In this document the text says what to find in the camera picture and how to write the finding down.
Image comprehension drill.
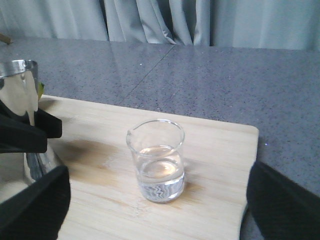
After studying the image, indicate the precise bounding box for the small glass beaker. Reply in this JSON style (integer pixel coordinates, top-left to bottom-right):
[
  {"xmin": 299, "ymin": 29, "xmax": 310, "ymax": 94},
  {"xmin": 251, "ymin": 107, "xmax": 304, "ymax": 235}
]
[{"xmin": 126, "ymin": 118, "xmax": 185, "ymax": 204}]

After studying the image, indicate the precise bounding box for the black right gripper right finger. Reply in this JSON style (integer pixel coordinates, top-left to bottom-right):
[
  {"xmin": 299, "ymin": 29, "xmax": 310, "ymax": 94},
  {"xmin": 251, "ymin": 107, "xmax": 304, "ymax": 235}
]
[{"xmin": 246, "ymin": 161, "xmax": 320, "ymax": 240}]

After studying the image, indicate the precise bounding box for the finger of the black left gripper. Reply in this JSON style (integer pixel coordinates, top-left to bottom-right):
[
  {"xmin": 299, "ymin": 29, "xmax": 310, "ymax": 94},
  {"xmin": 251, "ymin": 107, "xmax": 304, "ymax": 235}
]
[
  {"xmin": 0, "ymin": 101, "xmax": 48, "ymax": 153},
  {"xmin": 35, "ymin": 108, "xmax": 62, "ymax": 139}
]

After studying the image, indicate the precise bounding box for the grey curtain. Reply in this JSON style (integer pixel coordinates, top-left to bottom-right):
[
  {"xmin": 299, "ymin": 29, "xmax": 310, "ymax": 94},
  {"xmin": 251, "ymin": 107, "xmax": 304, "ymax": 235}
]
[{"xmin": 0, "ymin": 0, "xmax": 320, "ymax": 50}]

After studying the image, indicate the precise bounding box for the wooden cutting board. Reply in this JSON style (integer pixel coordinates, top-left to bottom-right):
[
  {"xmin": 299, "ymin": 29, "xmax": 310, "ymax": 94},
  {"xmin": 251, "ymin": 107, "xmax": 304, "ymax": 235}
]
[{"xmin": 37, "ymin": 94, "xmax": 260, "ymax": 240}]

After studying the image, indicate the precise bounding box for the steel double jigger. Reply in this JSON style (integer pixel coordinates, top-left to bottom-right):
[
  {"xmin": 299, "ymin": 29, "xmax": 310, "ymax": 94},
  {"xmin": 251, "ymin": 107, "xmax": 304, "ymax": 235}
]
[{"xmin": 0, "ymin": 59, "xmax": 62, "ymax": 202}]

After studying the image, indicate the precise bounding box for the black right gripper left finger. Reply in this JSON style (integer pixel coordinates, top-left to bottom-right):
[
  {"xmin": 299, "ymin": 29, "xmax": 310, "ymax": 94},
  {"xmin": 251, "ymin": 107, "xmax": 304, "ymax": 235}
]
[{"xmin": 0, "ymin": 166, "xmax": 71, "ymax": 240}]

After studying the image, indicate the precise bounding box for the yellow lemon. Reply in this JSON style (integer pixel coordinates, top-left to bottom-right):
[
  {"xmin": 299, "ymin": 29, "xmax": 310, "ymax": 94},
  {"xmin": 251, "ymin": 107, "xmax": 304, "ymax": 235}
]
[{"xmin": 37, "ymin": 82, "xmax": 45, "ymax": 100}]

